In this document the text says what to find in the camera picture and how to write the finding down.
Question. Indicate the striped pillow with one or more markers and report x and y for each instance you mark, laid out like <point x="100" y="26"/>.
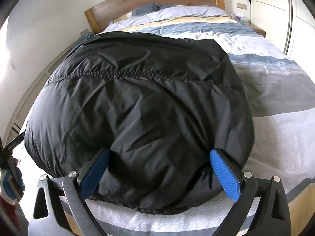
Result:
<point x="143" y="10"/>

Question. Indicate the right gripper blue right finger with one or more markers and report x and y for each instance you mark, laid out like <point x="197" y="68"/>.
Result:
<point x="228" y="174"/>

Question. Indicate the blue white gloved left hand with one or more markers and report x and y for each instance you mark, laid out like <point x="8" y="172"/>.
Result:
<point x="7" y="193"/>

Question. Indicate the dark teal cloth bundle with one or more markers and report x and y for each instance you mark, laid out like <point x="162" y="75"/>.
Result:
<point x="83" y="37"/>

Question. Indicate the white sliding wardrobe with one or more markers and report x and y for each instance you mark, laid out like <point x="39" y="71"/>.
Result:
<point x="289" y="26"/>

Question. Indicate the beige wall switch plate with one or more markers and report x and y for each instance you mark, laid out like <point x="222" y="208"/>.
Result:
<point x="241" y="6"/>

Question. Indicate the wooden nightstand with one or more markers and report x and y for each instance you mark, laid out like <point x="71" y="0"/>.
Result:
<point x="256" y="29"/>

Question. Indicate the red sleeve left forearm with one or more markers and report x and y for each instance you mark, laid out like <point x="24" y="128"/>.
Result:
<point x="10" y="209"/>

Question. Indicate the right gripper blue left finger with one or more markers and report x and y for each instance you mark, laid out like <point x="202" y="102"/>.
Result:
<point x="91" y="173"/>

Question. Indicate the black puffer jacket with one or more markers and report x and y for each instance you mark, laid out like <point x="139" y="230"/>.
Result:
<point x="158" y="104"/>

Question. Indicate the striped duvet on bed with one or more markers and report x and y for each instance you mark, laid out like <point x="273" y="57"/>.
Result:
<point x="281" y="100"/>

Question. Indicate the items on nightstand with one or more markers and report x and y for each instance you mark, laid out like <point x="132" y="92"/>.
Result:
<point x="239" y="19"/>

